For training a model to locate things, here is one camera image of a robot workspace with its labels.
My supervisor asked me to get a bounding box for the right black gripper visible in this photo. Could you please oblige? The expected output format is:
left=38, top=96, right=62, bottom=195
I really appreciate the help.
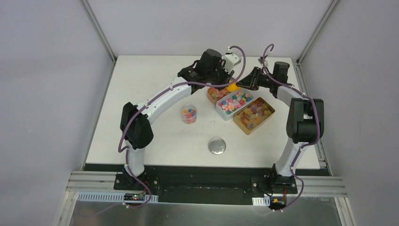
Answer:
left=236, top=67, right=276, bottom=91

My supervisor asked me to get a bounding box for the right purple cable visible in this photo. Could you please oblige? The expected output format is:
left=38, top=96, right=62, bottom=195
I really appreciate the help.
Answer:
left=262, top=43, right=322, bottom=216

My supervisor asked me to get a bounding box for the pink oval lollipop tin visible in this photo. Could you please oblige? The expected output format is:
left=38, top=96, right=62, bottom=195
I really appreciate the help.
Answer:
left=207, top=87, right=230, bottom=104

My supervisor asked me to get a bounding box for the orange plastic scoop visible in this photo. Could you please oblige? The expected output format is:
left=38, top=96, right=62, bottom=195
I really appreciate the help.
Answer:
left=225, top=82, right=241, bottom=92

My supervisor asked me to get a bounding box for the grey star candy tin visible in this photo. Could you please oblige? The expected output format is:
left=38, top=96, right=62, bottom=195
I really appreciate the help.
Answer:
left=215, top=89, right=255, bottom=121

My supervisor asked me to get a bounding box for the silver round jar lid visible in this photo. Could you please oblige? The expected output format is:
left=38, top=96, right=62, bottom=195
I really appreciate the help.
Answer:
left=207, top=137, right=227, bottom=155

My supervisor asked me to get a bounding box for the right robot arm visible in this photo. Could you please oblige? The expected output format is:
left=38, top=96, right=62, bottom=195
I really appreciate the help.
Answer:
left=236, top=61, right=324, bottom=193

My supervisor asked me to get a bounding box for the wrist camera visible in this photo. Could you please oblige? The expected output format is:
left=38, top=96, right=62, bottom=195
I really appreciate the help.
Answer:
left=222, top=53, right=241, bottom=73
left=258, top=56, right=268, bottom=67

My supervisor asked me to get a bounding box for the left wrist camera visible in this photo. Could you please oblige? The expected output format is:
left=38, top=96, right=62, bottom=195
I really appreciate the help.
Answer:
left=222, top=53, right=241, bottom=73

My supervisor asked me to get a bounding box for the yellow gummy candy tin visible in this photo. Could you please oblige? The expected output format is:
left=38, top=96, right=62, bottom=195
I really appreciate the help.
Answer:
left=233, top=97, right=276, bottom=135

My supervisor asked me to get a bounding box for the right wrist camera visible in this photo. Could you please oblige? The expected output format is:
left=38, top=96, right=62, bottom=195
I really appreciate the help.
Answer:
left=258, top=56, right=268, bottom=67

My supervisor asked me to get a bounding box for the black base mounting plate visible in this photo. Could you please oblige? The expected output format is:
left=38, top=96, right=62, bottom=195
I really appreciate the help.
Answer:
left=83, top=163, right=312, bottom=207

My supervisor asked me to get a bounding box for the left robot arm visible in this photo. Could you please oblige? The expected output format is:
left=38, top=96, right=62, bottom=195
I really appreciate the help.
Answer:
left=118, top=48, right=241, bottom=190

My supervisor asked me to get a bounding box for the clear plastic jar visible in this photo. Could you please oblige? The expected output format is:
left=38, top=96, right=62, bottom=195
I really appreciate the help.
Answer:
left=180, top=104, right=197, bottom=124

